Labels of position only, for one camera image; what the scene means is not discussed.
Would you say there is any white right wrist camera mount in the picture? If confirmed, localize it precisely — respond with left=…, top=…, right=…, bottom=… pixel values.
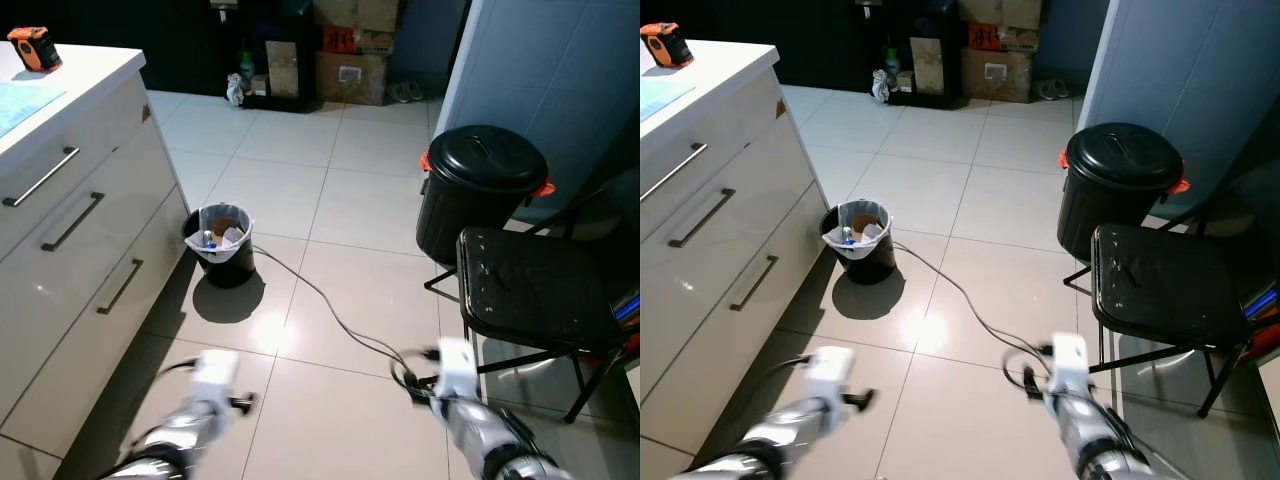
left=434, top=338, right=479, bottom=401
left=1047, top=334, right=1091, bottom=396

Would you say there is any large black lidded bin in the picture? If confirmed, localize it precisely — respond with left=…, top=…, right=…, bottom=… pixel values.
left=1057, top=122, right=1191, bottom=263
left=417, top=125, right=554, bottom=267

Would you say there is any blue grey door panel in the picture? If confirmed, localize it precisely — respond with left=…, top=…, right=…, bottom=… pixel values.
left=435, top=0, right=641, bottom=226
left=1075, top=0, right=1280, bottom=216

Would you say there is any light blue mat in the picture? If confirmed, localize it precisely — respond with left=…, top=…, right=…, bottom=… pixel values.
left=0, top=80, right=68, bottom=138
left=640, top=78, right=698, bottom=126

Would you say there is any cardboard box orange print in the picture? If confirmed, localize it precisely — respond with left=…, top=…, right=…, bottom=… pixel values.
left=322, top=25, right=396, bottom=56
left=968, top=24, right=1039, bottom=53

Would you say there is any metal bar drawer handle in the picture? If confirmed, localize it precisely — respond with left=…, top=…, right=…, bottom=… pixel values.
left=668, top=188, right=736, bottom=248
left=730, top=255, right=779, bottom=312
left=41, top=192, right=105, bottom=252
left=641, top=143, right=708, bottom=201
left=3, top=147, right=81, bottom=208
left=97, top=259, right=144, bottom=315

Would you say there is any black floor cable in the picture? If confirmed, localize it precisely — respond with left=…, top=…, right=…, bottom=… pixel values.
left=890, top=240, right=1061, bottom=386
left=250, top=245, right=426, bottom=391

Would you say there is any small black waste bin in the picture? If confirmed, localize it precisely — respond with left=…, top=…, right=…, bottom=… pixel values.
left=183, top=203, right=257, bottom=289
left=820, top=199, right=896, bottom=286

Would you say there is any black shelf unit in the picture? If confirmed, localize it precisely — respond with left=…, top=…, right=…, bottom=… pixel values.
left=880, top=8, right=966, bottom=109
left=235, top=10, right=323, bottom=113

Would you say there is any black folding chair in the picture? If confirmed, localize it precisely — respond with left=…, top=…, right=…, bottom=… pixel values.
left=1063, top=224, right=1280, bottom=419
left=424, top=227, right=641, bottom=424

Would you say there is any orange black tape measure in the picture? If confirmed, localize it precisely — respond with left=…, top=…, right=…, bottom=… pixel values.
left=8, top=27, right=63, bottom=73
left=641, top=23, right=695, bottom=69

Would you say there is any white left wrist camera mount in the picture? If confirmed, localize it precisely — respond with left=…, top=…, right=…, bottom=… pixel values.
left=190, top=349, right=242, bottom=409
left=805, top=346, right=854, bottom=411

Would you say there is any brown cardboard box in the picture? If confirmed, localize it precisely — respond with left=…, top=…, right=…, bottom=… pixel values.
left=316, top=50, right=391, bottom=106
left=315, top=0, right=401, bottom=31
left=962, top=48, right=1036, bottom=104
left=958, top=0, right=1041, bottom=29

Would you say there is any white drawer cabinet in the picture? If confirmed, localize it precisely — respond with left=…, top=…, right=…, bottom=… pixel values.
left=0, top=42, right=191, bottom=461
left=640, top=40, right=831, bottom=456

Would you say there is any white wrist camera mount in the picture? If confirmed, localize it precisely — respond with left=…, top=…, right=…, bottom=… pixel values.
left=805, top=346, right=854, bottom=411
left=190, top=349, right=242, bottom=409
left=434, top=338, right=479, bottom=401
left=1047, top=334, right=1091, bottom=396

